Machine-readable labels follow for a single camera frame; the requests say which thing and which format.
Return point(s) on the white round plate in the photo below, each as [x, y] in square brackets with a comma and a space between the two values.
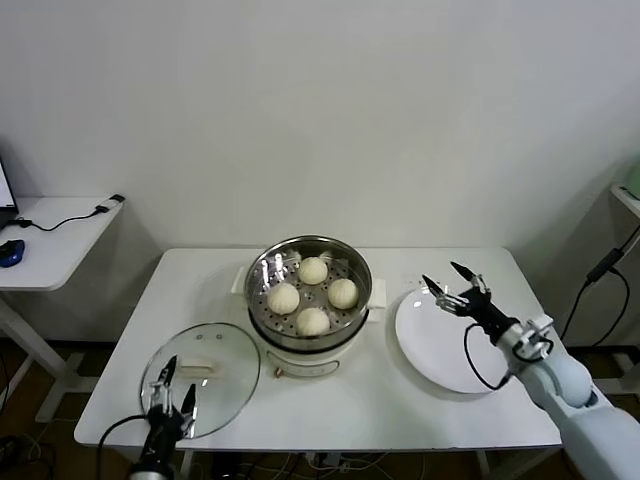
[430, 345]

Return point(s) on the laptop screen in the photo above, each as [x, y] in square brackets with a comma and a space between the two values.
[5, 195]

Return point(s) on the white power strip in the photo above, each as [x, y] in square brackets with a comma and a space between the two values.
[330, 462]

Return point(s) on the glass pot lid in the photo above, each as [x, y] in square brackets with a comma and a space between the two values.
[230, 370]

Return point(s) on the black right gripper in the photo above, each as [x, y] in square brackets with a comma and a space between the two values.
[482, 312]

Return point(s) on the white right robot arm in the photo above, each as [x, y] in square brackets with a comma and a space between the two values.
[565, 380]

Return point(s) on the white electric cooker base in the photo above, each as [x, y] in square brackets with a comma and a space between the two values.
[305, 362]

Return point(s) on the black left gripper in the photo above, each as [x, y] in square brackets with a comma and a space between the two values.
[162, 435]

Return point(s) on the white side table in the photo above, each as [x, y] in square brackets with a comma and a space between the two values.
[60, 250]

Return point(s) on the stainless steel steamer basket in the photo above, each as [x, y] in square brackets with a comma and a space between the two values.
[260, 280]

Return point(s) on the white steamed baozi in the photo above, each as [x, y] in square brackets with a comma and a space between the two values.
[313, 321]
[312, 270]
[283, 298]
[343, 293]

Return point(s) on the blue computer mouse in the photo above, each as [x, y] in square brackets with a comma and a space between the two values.
[12, 252]

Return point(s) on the white table leg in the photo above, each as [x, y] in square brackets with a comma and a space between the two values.
[484, 465]
[188, 465]

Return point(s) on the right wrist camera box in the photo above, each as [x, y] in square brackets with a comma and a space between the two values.
[535, 335]

